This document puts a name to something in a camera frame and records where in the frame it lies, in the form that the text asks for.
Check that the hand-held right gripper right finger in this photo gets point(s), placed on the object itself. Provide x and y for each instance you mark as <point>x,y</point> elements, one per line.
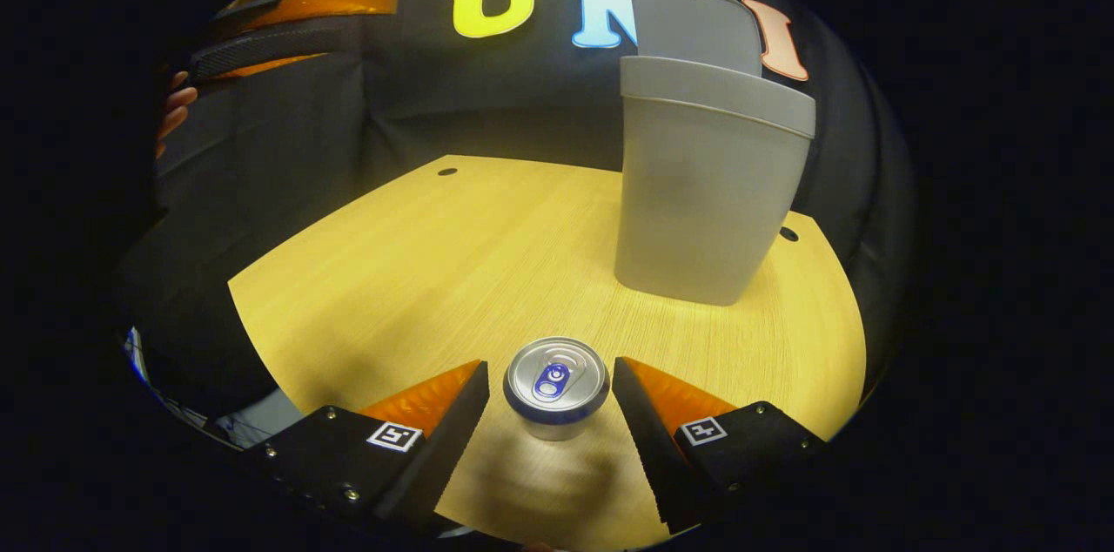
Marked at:
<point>648,447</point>

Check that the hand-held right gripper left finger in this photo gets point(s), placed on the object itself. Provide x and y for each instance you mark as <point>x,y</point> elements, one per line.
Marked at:
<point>448,439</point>

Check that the blue pop can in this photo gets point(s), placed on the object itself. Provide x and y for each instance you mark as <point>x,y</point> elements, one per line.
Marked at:
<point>555,387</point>

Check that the white desktop garbage bin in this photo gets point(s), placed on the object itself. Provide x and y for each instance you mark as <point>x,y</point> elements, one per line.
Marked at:
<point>705,186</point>

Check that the wooden desktop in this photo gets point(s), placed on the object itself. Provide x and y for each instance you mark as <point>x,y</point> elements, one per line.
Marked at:
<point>452,273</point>

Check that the black backdrop cloth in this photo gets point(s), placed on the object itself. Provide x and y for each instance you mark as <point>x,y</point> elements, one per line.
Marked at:
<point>487,99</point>

